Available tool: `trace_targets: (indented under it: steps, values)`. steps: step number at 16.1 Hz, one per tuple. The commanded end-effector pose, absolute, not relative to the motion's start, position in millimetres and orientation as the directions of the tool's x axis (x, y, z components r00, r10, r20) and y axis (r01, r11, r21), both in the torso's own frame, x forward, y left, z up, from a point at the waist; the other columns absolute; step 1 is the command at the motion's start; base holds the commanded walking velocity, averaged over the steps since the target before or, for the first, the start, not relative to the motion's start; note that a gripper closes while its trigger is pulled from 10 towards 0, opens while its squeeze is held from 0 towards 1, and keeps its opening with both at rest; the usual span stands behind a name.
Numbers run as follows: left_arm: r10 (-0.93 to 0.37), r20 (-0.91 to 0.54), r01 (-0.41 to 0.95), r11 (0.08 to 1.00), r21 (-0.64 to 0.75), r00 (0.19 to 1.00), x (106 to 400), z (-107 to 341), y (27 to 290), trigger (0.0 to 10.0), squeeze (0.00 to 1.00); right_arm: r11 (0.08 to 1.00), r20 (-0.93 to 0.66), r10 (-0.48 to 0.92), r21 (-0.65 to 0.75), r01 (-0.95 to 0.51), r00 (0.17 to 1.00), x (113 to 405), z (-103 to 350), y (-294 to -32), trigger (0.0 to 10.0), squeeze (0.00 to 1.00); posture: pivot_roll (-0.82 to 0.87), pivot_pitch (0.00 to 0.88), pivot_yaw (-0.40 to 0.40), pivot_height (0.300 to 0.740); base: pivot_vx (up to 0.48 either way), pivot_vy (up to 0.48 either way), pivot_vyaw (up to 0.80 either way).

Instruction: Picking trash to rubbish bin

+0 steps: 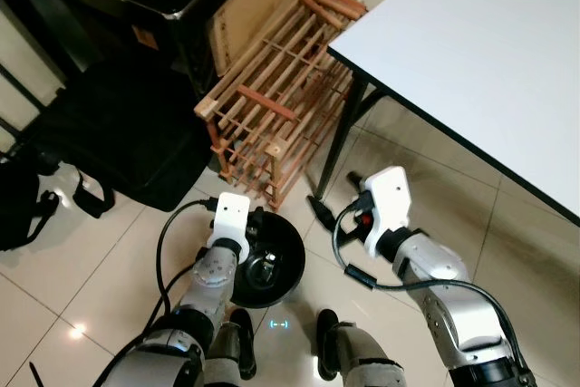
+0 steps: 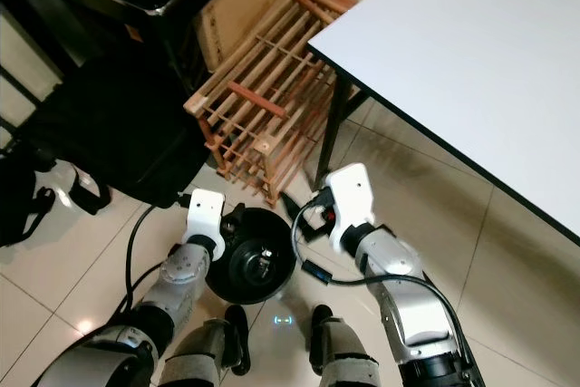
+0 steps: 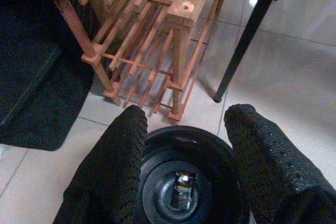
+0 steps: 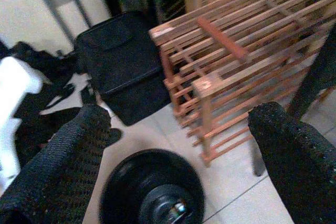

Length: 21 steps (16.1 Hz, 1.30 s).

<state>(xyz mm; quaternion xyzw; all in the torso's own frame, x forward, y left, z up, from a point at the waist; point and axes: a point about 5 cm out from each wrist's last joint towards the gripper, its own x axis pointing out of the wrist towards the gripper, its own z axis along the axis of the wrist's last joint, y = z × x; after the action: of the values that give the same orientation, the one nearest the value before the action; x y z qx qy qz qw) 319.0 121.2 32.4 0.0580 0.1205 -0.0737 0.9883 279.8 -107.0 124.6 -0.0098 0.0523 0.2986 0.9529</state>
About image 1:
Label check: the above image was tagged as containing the black round bowl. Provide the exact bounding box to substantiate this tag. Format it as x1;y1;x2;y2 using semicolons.
227;208;306;308

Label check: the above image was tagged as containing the black metal table leg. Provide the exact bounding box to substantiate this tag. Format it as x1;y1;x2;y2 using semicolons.
313;74;391;205

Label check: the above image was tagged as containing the black table edge band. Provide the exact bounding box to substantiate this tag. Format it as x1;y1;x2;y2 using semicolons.
326;43;580;225

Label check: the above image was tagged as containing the wooden slatted rack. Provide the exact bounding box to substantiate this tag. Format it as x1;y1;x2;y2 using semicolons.
195;0;369;212

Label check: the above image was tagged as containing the robot left leg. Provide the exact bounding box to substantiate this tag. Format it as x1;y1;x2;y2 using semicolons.
201;307;259;387

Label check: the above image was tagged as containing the robot leg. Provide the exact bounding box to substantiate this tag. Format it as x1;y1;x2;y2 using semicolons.
314;308;406;387
201;307;259;387

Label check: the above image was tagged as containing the robot right leg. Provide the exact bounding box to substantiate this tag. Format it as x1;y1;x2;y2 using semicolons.
314;308;406;387

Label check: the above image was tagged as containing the large black bag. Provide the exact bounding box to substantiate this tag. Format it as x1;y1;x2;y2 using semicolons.
18;68;215;212

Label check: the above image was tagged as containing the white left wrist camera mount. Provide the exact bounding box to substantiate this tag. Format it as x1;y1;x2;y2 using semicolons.
207;191;252;261

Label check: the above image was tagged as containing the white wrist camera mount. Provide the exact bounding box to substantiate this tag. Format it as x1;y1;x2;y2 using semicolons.
207;191;252;261
361;166;415;253

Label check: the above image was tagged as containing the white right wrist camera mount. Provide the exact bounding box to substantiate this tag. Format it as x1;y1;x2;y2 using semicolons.
361;166;415;253

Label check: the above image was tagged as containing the black backpack with straps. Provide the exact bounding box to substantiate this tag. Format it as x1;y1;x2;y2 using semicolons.
0;146;116;253

